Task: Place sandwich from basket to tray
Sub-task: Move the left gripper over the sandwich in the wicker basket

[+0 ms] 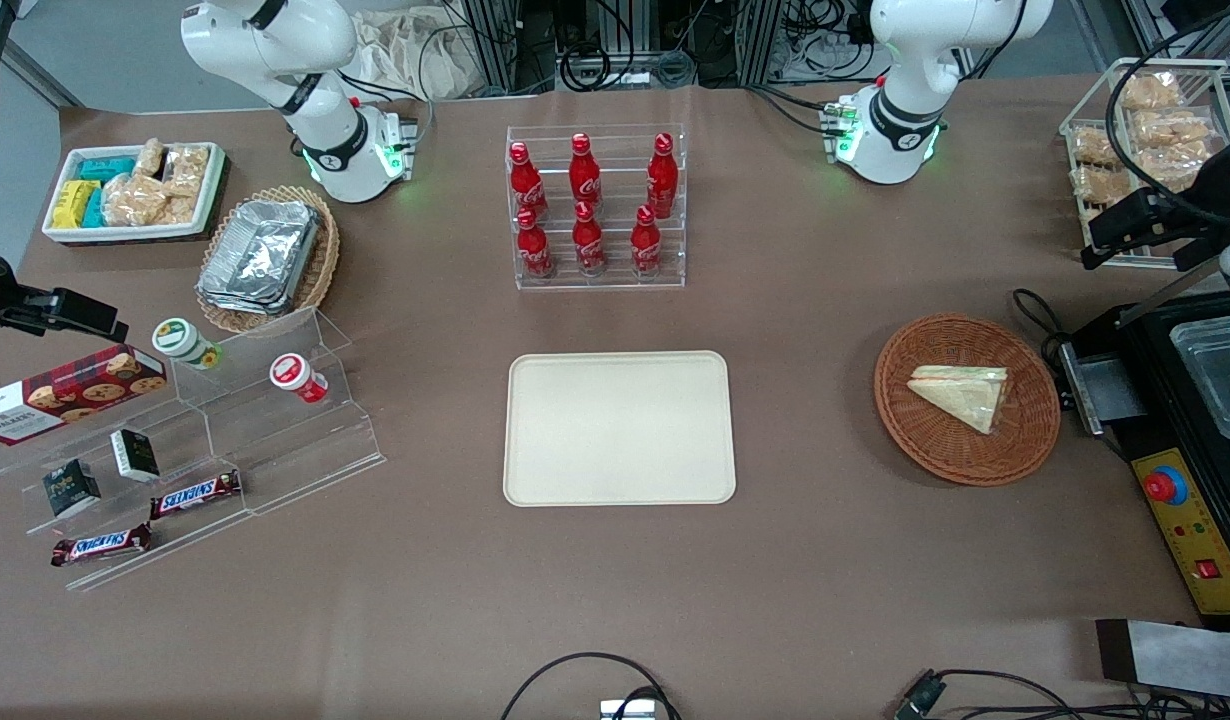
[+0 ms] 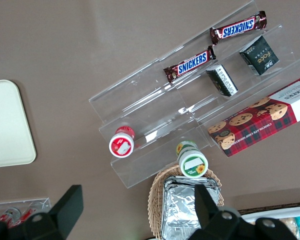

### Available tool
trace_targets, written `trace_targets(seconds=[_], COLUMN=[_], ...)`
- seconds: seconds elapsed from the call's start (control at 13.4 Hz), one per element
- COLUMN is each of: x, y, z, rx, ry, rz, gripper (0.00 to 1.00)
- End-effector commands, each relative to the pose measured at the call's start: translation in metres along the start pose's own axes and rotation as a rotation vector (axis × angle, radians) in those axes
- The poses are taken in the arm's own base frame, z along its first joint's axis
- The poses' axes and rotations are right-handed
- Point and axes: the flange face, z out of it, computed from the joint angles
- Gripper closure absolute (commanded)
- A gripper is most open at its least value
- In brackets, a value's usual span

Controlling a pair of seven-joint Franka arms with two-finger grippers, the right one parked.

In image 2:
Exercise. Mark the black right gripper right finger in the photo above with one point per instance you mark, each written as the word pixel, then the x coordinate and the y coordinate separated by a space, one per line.
pixel 210 220

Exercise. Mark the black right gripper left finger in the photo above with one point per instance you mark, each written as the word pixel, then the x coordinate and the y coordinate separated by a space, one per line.
pixel 62 212

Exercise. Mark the oval light wicker basket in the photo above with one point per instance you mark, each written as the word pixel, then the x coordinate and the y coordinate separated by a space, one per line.
pixel 155 200

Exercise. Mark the beige plastic serving tray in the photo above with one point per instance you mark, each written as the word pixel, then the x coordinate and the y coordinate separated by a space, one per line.
pixel 7 125

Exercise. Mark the clear acrylic bottle rack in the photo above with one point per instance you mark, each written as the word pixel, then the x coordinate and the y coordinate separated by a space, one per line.
pixel 40 203

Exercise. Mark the stacked aluminium foil trays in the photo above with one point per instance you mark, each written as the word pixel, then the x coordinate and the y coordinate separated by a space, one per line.
pixel 180 210

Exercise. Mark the red Coca-Cola bottle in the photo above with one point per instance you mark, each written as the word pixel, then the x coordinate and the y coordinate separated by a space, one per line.
pixel 11 213
pixel 27 215

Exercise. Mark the green lid yogurt cup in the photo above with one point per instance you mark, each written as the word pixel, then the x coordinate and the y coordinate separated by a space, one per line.
pixel 193 163

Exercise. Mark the white rectangular snack bin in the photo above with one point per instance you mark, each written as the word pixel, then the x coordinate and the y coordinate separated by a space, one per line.
pixel 277 211

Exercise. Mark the clear bag of cookies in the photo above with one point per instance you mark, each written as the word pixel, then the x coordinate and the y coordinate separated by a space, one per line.
pixel 288 223

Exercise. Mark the red lid yogurt cup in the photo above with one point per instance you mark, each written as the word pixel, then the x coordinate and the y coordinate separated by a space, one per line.
pixel 121 146

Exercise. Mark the red tartan Walkers cookie box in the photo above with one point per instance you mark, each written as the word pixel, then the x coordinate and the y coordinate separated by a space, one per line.
pixel 255 122

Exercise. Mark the clear acrylic tiered stand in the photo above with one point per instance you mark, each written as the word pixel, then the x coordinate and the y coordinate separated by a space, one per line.
pixel 197 100
pixel 140 105

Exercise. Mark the black tissue pack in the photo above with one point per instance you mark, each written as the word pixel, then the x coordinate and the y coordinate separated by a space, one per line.
pixel 222 80

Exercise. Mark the Snickers chocolate bar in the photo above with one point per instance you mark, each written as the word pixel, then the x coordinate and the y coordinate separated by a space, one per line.
pixel 191 63
pixel 237 28

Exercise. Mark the dark green snack box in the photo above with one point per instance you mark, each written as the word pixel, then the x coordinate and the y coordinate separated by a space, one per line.
pixel 261 56

